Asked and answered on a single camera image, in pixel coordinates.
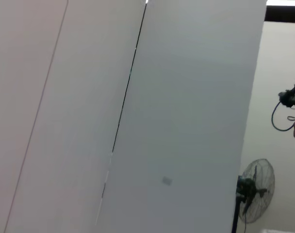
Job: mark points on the dark blue fan bracket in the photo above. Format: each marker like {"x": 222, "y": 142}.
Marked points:
{"x": 234, "y": 218}

